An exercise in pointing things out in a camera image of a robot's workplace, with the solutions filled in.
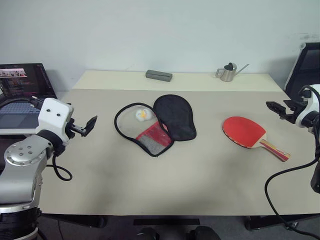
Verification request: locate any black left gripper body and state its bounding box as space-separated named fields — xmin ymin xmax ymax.
xmin=65 ymin=117 xmax=85 ymax=139

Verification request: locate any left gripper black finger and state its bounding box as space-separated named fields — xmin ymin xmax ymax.
xmin=81 ymin=115 xmax=99 ymax=137

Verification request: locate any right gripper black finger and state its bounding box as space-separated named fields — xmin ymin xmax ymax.
xmin=265 ymin=100 xmax=288 ymax=119

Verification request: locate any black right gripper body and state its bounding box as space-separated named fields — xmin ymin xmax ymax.
xmin=283 ymin=97 xmax=305 ymax=124

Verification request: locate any red table tennis paddle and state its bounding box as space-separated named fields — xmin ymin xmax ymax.
xmin=222 ymin=115 xmax=292 ymax=163

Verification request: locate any black red paddle case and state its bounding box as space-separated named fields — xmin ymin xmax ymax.
xmin=114 ymin=94 xmax=198 ymax=158

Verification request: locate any black office chair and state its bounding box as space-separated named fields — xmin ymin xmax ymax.
xmin=284 ymin=42 xmax=320 ymax=94

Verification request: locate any white side table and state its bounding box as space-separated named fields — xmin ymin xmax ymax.
xmin=0 ymin=91 xmax=74 ymax=137

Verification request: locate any metal watering can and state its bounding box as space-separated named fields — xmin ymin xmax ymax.
xmin=215 ymin=62 xmax=250 ymax=83

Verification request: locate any open laptop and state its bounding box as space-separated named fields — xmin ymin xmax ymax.
xmin=0 ymin=62 xmax=58 ymax=135

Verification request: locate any grey rectangular box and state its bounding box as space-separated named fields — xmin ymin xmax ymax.
xmin=145 ymin=69 xmax=174 ymax=83

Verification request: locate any beige table mat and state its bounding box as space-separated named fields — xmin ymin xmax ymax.
xmin=39 ymin=88 xmax=320 ymax=216

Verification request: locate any dark rounded shape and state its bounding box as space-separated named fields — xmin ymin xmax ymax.
xmin=136 ymin=226 xmax=161 ymax=240
xmin=187 ymin=225 xmax=221 ymax=240

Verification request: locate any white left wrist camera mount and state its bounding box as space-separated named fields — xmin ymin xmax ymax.
xmin=37 ymin=97 xmax=75 ymax=146

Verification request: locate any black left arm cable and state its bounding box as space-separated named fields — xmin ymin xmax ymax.
xmin=0 ymin=96 xmax=74 ymax=182

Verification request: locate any white plush keychain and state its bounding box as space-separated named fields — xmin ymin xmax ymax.
xmin=135 ymin=107 xmax=154 ymax=123

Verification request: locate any black table frame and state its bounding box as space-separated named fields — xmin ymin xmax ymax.
xmin=37 ymin=213 xmax=320 ymax=231

